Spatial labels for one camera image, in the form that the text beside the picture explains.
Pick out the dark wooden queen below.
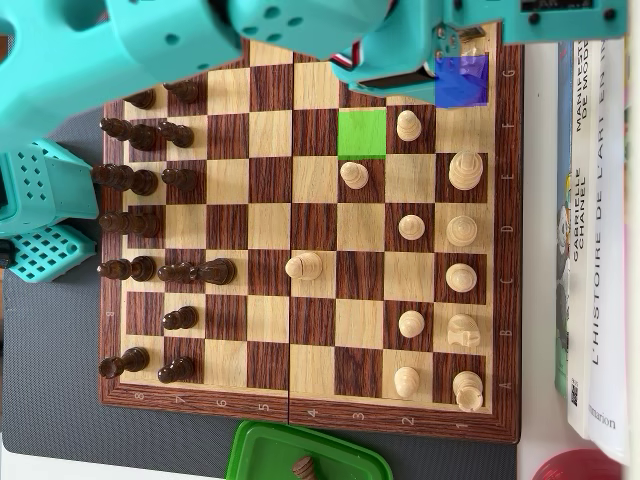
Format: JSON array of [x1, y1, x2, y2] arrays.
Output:
[[98, 210, 162, 239]]

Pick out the light wooden pawn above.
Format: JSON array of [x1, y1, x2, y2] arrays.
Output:
[[393, 365, 421, 400], [398, 309, 427, 339], [397, 213, 427, 241], [339, 161, 370, 190], [396, 108, 424, 143]]

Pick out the white Gabrielle Chanel book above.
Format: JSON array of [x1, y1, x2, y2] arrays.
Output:
[[566, 39, 601, 441]]

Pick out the red white black servo wires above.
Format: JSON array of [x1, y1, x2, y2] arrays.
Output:
[[330, 39, 362, 69]]

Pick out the dark wooden bishop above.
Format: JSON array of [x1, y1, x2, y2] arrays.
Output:
[[99, 117, 160, 152], [97, 255, 157, 283]]

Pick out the dark wooden rook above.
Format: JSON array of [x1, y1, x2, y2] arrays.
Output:
[[97, 346, 151, 380]]

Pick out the colourful illustrated book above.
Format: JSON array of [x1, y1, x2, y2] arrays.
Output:
[[553, 39, 574, 399]]

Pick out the wooden folding chessboard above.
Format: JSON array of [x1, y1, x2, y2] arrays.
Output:
[[98, 19, 524, 445]]

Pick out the light wooden rook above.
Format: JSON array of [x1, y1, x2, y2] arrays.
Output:
[[452, 370, 485, 414]]

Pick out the light wooden knight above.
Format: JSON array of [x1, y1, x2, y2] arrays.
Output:
[[459, 38, 487, 91], [446, 313, 482, 349]]

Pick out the light wooden queen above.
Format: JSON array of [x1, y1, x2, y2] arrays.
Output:
[[445, 214, 479, 248]]

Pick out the dark wooden knight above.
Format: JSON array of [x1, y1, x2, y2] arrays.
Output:
[[122, 88, 157, 111], [196, 257, 237, 287]]

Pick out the green plastic container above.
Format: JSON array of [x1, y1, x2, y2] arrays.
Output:
[[224, 419, 395, 480]]

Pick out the light wooden king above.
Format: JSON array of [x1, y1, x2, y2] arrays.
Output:
[[447, 148, 485, 192]]

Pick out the dark wooden king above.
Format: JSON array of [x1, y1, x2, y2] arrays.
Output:
[[91, 163, 160, 197]]

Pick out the red round plastic object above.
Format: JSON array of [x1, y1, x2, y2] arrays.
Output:
[[531, 448, 624, 480]]

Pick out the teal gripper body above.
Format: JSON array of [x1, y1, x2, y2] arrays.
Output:
[[332, 0, 501, 104]]

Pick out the dark grey mat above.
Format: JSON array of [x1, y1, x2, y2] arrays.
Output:
[[0, 107, 519, 480]]

